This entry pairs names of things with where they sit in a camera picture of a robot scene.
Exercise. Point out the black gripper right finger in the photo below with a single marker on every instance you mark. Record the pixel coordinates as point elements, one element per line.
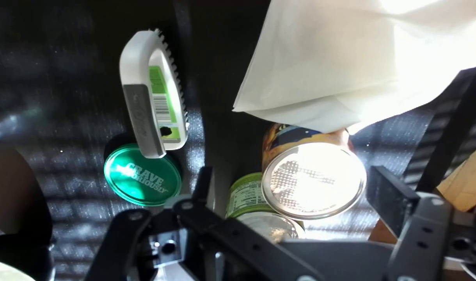
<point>421,235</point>

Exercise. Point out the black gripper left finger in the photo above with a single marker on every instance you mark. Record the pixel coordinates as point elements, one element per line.
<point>125,235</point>

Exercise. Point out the brown can of food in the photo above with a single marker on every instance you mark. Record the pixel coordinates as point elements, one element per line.
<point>312,180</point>

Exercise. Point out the green round lid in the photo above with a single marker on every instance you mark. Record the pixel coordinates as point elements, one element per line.
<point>137,182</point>

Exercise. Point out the black chair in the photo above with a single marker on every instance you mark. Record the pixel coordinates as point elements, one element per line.
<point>455,126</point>

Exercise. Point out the white and green scrub brush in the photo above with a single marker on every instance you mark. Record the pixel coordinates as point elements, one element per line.
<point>137,104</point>

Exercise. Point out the cream folded paper napkin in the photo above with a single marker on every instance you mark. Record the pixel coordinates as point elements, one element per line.
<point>351,63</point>

